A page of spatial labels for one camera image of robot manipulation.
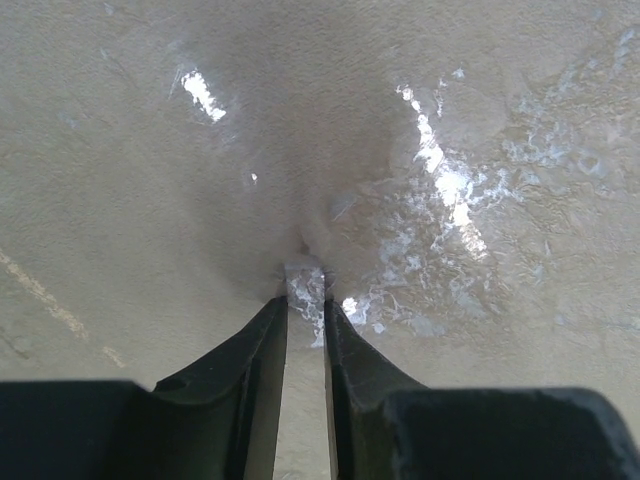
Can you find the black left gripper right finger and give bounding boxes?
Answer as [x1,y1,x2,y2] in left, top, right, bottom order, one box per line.
[324,300,639,479]

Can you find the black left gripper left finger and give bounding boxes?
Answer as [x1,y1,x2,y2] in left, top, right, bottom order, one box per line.
[1,297,288,479]

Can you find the purple battery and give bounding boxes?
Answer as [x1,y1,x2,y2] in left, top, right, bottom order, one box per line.
[285,255,325,322]

